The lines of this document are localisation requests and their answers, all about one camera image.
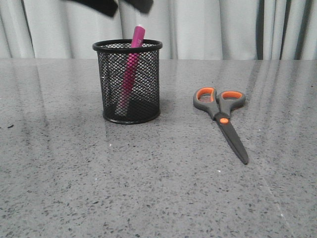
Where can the black mesh pen holder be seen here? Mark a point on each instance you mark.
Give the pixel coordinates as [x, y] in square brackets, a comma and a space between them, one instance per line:
[144, 102]

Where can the pink marker pen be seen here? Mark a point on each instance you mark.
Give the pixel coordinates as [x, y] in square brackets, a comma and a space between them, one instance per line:
[129, 74]

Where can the grey curtain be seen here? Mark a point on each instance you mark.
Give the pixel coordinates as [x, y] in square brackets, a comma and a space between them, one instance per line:
[188, 29]

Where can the grey orange scissors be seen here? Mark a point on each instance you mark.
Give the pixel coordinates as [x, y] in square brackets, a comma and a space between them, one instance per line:
[219, 108]

